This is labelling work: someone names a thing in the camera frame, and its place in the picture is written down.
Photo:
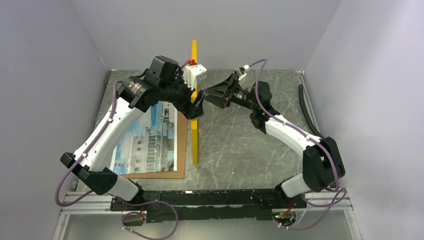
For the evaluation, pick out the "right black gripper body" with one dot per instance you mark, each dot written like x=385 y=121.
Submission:
x=241 y=97

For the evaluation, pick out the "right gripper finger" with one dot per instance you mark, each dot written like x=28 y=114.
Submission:
x=219 y=101
x=223 y=88

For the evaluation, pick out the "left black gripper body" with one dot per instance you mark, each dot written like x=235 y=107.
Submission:
x=179 y=94

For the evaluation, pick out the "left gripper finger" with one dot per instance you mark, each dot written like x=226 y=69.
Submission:
x=198 y=104
x=190 y=111

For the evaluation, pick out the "yellow wooden picture frame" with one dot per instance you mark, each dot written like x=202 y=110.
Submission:
x=194 y=122

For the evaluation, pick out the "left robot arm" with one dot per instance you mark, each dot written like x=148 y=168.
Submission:
x=88 y=162

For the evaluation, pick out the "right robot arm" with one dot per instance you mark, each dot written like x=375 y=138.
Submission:
x=322 y=164

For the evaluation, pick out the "building photo print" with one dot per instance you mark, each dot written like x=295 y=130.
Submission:
x=149 y=145

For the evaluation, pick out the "brown backing board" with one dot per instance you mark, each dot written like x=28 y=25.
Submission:
x=181 y=149

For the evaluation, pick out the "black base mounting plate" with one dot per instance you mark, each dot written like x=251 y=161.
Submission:
x=190 y=205

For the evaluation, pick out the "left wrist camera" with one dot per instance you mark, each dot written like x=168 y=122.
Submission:
x=192 y=73

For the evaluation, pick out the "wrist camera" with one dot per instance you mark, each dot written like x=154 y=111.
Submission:
x=192 y=73
x=241 y=72

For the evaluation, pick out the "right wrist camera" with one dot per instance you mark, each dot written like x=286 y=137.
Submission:
x=241 y=72

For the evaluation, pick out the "aluminium rail frame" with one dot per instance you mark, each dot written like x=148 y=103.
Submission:
x=88 y=217

